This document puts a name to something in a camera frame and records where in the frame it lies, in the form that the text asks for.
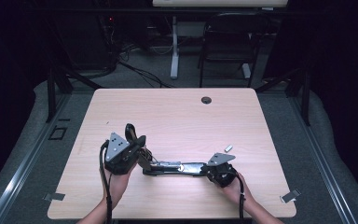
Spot grey tape piece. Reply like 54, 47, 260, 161
280, 188, 302, 204
43, 191, 66, 203

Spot black stapler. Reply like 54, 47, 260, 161
124, 122, 208, 177

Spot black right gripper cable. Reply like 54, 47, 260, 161
230, 167, 247, 224

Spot black folding chair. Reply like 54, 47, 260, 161
197, 12, 270, 89

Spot aluminium floor rail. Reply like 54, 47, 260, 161
288, 92, 358, 224
0, 92, 73, 224

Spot person's left hand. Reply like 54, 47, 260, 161
99, 161, 138, 210

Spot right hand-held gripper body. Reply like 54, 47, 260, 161
204, 151, 239, 189

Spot dark equipment cabinet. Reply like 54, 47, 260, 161
51, 12, 119, 71

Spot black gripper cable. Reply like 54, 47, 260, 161
230, 167, 247, 224
99, 139, 115, 224

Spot person's right hand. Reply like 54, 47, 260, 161
218, 172, 254, 206

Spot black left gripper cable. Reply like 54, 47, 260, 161
99, 139, 115, 224

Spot black metal stand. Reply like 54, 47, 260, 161
44, 64, 104, 123
255, 61, 312, 127

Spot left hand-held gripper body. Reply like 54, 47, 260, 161
103, 132, 142, 176

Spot white desk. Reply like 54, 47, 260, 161
152, 0, 291, 80

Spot black floor cables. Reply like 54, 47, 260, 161
117, 59, 174, 89

